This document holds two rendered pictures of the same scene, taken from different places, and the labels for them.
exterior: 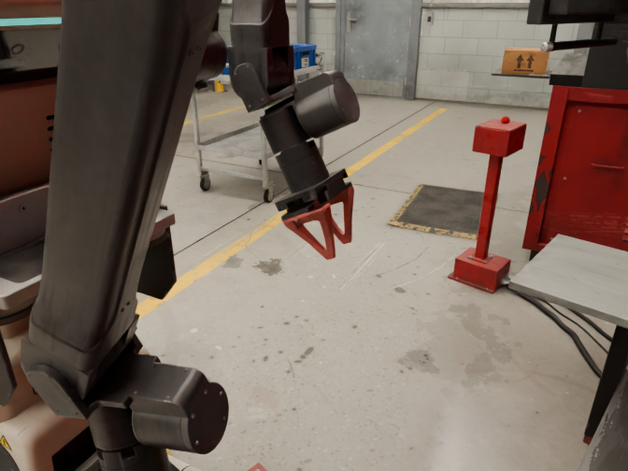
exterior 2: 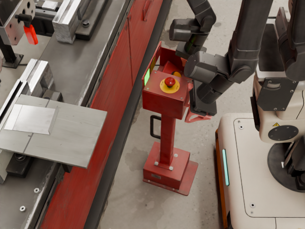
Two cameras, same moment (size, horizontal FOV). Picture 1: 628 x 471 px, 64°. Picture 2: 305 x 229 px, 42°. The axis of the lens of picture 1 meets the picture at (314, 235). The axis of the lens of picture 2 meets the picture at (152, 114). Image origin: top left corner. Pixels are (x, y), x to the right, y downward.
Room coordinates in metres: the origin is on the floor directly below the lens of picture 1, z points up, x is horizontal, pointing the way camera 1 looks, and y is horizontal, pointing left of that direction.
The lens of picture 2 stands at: (1.15, -0.41, 1.92)
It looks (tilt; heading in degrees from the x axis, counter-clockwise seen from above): 55 degrees down; 153
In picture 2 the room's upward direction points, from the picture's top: straight up
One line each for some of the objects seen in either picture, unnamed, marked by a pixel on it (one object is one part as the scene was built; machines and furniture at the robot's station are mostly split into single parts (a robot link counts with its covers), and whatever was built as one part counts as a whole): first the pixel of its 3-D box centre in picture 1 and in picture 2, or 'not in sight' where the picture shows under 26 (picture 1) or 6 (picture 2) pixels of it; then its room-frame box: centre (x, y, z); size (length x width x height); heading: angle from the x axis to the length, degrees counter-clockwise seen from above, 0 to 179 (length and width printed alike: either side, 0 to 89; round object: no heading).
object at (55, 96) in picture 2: not in sight; (36, 131); (0.42, -0.43, 0.89); 0.30 x 0.05 x 0.03; 139
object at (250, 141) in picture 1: (262, 121); not in sight; (3.88, 0.40, 0.47); 0.90 x 0.66 x 0.95; 153
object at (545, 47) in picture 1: (583, 35); not in sight; (1.80, -0.89, 1.20); 0.45 x 0.03 x 0.08; 127
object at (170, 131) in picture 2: not in sight; (168, 131); (0.33, 0.09, 0.39); 0.05 x 0.05 x 0.54; 43
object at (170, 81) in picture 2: not in sight; (169, 83); (0.37, 0.06, 0.79); 0.04 x 0.04 x 0.04
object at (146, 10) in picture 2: not in sight; (148, 6); (-0.26, 0.29, 0.59); 0.15 x 0.02 x 0.07; 139
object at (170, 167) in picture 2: not in sight; (166, 159); (0.33, 0.09, 0.13); 0.10 x 0.10 x 0.01; 43
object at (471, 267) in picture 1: (489, 203); not in sight; (2.29, -0.85, 0.41); 0.25 x 0.20 x 0.83; 49
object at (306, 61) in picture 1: (278, 57); not in sight; (4.10, 0.28, 0.92); 0.50 x 0.36 x 0.18; 63
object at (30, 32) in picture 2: not in sight; (27, 29); (0.33, -0.35, 1.20); 0.04 x 0.02 x 0.10; 49
